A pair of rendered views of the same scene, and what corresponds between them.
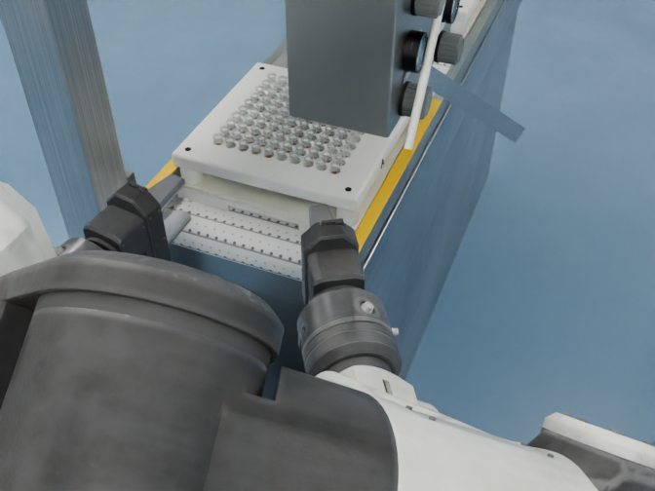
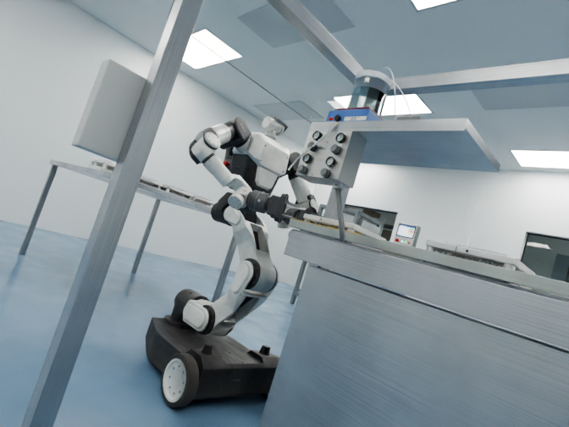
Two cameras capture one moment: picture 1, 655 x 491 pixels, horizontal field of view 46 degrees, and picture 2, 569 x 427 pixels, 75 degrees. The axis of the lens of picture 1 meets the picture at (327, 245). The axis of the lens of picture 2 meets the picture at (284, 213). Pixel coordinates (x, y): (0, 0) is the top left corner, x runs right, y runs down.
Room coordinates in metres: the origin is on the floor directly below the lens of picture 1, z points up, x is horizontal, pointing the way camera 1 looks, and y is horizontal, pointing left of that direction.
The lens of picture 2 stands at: (1.20, -1.43, 0.73)
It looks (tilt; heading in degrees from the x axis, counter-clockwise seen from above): 5 degrees up; 113
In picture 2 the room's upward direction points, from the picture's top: 18 degrees clockwise
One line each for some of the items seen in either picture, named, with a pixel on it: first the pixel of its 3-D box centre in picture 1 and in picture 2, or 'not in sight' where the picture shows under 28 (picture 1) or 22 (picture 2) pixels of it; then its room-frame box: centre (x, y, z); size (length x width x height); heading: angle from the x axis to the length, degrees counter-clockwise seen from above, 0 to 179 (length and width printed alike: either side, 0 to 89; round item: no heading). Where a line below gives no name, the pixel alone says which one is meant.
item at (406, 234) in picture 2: not in sight; (401, 252); (0.83, 2.83, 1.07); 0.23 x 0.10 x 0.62; 157
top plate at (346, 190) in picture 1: (300, 129); (345, 228); (0.84, 0.03, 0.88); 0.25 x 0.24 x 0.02; 68
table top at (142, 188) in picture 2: not in sight; (144, 191); (-1.12, 1.00, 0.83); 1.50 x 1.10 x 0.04; 159
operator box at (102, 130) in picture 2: not in sight; (118, 115); (0.27, -0.65, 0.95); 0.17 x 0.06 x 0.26; 68
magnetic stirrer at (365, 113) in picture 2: not in sight; (358, 126); (0.78, 0.02, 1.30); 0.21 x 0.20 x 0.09; 68
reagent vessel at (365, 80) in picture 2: not in sight; (368, 96); (0.78, 0.03, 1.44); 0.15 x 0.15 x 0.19
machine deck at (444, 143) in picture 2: not in sight; (399, 146); (0.96, 0.00, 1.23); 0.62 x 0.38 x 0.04; 158
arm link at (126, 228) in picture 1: (108, 259); (302, 219); (0.59, 0.23, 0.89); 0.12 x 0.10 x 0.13; 150
